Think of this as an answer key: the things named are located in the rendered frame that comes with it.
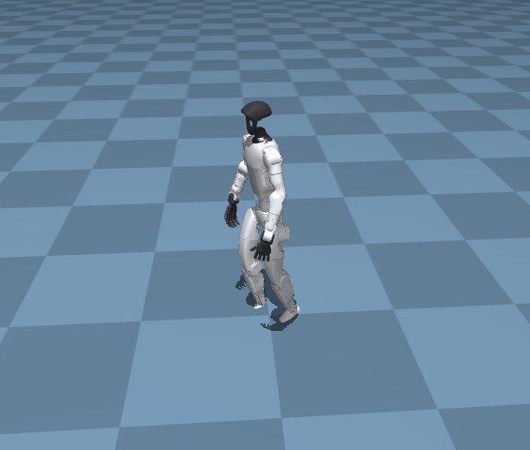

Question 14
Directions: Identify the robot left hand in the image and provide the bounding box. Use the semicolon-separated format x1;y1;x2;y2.
250;231;274;262

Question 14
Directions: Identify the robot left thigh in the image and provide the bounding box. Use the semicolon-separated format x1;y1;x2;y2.
263;220;290;287

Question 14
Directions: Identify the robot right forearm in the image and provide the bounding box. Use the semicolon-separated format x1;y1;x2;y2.
229;160;249;201

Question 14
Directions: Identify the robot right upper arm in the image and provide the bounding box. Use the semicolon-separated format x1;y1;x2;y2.
238;134;250;175

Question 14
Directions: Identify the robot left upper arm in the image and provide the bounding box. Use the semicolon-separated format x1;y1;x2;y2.
263;147;286;203

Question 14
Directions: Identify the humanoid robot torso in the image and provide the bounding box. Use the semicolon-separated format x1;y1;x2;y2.
245;134;282;227

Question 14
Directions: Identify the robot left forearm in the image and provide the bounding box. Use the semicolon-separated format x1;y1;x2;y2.
263;193;283;242

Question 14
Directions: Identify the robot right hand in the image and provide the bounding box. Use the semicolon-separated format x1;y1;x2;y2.
224;193;240;228

